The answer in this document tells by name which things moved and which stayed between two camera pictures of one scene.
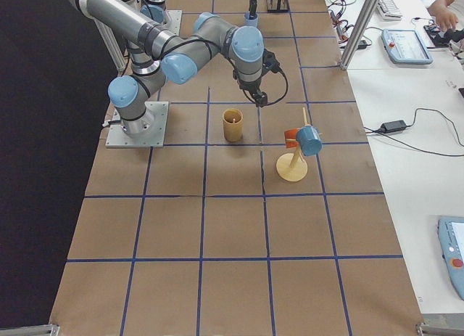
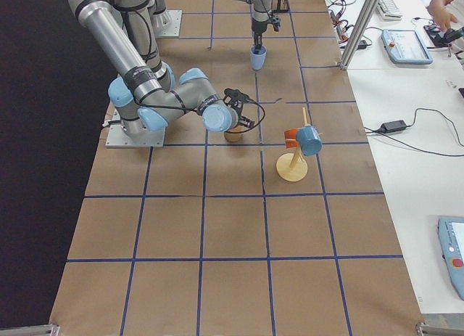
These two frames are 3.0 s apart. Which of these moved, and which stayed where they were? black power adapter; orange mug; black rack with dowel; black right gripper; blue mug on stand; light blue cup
Moved: black right gripper; light blue cup
Stayed: black power adapter; black rack with dowel; orange mug; blue mug on stand
